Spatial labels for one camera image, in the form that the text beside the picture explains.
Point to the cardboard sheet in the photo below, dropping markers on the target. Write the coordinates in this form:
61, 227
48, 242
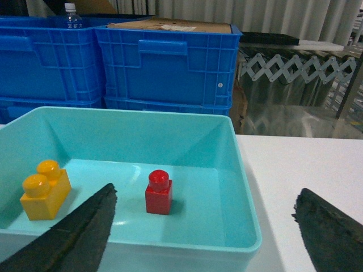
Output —
176, 25

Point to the lower blue crate right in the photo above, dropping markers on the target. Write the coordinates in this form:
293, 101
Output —
141, 105

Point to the blue crate upper middle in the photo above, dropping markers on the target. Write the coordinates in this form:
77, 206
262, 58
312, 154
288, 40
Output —
44, 60

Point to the expandable roller conveyor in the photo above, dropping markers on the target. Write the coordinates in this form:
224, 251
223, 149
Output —
295, 67

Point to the blue crate with cardboard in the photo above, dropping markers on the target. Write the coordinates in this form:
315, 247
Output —
192, 68

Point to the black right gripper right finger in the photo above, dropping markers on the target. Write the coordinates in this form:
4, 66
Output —
332, 239

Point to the yellow toy block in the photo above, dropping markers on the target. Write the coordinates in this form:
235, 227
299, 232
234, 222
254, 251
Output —
45, 191

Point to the clear water bottle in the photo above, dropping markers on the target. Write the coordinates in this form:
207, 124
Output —
71, 20

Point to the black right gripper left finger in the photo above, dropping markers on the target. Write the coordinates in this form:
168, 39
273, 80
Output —
76, 243

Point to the red toy block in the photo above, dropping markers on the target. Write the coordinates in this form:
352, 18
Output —
158, 194

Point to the teal plastic bin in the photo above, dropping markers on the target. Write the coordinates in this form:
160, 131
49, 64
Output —
212, 225

